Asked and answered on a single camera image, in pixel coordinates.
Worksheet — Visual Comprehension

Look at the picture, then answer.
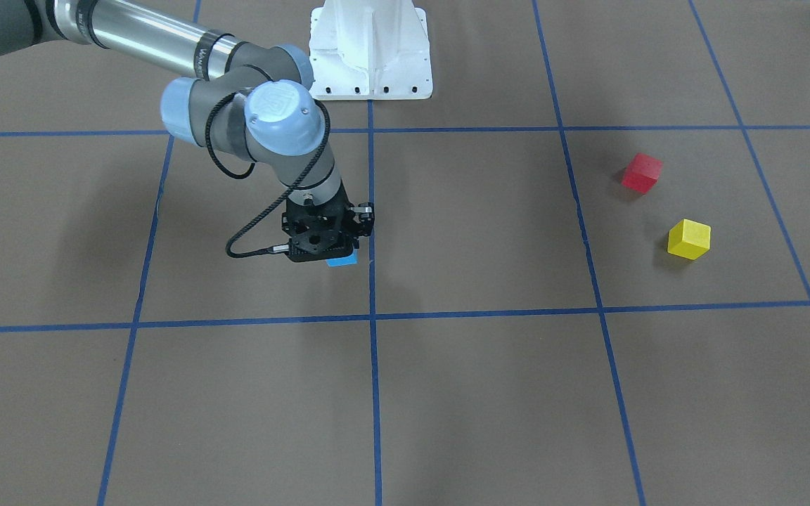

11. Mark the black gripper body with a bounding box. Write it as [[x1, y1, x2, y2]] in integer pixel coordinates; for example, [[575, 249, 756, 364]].
[[281, 193, 374, 263]]

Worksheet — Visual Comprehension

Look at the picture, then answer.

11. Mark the blue wooden block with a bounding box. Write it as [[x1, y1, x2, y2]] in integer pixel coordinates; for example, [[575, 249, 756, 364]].
[[326, 249, 358, 268]]

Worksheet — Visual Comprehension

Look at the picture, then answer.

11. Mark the red wooden block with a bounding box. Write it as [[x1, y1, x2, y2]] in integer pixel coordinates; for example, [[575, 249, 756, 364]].
[[621, 153, 664, 195]]

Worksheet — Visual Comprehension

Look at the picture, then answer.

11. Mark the yellow wooden block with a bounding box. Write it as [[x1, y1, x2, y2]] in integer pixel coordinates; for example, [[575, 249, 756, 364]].
[[667, 219, 712, 261]]

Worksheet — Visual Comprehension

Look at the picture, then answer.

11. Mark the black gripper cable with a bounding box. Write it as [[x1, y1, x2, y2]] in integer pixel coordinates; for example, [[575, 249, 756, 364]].
[[205, 91, 332, 259]]

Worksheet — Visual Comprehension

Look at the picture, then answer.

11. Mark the white camera mast base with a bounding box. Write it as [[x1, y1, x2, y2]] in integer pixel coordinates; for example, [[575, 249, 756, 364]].
[[309, 1, 434, 100]]

